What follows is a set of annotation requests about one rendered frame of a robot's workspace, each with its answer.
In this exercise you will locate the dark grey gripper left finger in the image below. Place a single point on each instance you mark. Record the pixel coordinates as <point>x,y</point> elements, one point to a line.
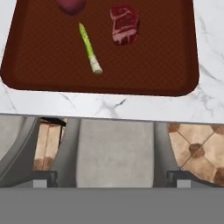
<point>49,176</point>

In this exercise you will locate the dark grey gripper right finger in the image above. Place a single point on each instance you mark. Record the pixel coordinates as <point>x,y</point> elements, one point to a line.
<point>172,176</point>

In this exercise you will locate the dark brown tray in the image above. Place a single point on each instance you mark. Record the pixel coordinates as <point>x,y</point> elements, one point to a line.
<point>151,70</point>

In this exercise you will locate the green asparagus spear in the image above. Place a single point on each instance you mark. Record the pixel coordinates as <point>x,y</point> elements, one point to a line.
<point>89,49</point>

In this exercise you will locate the raw red steak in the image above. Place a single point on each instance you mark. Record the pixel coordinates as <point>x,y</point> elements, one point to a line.
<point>124,24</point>

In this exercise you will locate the dark red pomegranate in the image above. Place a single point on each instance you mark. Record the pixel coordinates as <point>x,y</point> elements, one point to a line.
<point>71,5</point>

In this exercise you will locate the grey stool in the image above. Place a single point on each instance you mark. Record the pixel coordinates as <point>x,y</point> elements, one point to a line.
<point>13,145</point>
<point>115,151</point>

